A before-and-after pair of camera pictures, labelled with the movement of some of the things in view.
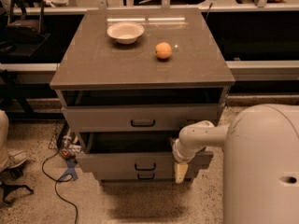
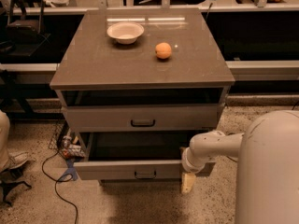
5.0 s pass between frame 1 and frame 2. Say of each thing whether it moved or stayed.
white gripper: moved
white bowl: stayed
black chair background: stayed
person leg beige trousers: stayed
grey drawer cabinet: stayed
